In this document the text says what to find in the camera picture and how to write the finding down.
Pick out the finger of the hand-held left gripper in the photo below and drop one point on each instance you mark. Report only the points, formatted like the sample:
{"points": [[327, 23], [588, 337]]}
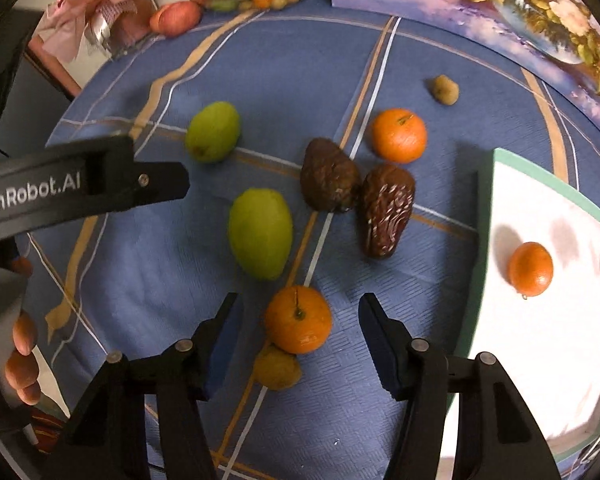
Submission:
{"points": [[162, 182]]}

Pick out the person's left hand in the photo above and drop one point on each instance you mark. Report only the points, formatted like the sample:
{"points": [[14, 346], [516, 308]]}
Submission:
{"points": [[25, 332]]}

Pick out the white tray with green rim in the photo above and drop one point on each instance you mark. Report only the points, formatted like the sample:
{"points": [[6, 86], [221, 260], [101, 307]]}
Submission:
{"points": [[555, 360]]}

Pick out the wrinkled reddish brown date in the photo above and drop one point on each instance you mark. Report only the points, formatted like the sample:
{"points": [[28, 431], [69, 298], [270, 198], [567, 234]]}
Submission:
{"points": [[387, 210]]}

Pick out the orange tangerine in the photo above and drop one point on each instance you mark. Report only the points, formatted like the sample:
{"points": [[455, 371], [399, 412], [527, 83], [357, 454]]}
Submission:
{"points": [[398, 137], [295, 325], [530, 268]]}

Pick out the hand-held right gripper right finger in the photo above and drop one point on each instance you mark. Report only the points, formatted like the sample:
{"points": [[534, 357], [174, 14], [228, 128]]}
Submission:
{"points": [[380, 350]]}

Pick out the dark brown date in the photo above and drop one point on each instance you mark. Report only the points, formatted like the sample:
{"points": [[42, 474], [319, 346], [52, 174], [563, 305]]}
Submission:
{"points": [[327, 175]]}

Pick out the flower painting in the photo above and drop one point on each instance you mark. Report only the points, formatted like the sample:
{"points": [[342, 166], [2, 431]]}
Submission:
{"points": [[480, 0]]}

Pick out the green jujube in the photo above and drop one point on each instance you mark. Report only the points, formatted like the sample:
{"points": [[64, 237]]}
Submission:
{"points": [[212, 131], [260, 232]]}

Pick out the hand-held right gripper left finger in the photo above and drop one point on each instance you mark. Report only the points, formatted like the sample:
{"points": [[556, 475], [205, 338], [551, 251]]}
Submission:
{"points": [[222, 350]]}

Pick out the small yellow olive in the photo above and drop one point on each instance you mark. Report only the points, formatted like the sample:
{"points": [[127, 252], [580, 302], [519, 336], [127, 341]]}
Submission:
{"points": [[445, 90], [277, 372]]}

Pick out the red apple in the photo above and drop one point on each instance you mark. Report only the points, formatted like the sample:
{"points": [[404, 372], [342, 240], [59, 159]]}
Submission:
{"points": [[175, 19]]}

